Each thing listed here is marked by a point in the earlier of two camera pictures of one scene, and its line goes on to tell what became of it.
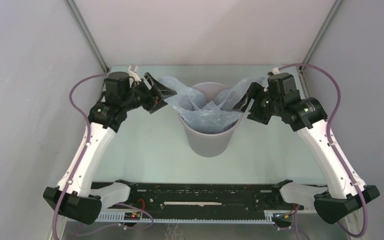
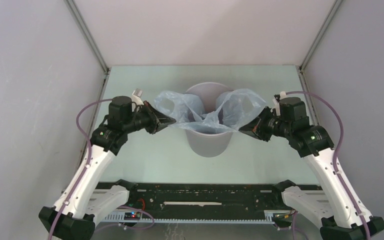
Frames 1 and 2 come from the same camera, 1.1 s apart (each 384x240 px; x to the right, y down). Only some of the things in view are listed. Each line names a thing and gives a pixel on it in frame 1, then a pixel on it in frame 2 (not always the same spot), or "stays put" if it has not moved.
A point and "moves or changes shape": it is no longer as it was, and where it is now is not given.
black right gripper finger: [244, 102] -> [252, 128]
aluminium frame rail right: [335, 6] stays put
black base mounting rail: [190, 196] stays put
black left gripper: [163, 91] -> [158, 120]
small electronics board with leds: [132, 216] stays put
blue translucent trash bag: [207, 118] moves or changes shape
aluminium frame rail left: [84, 26] stays put
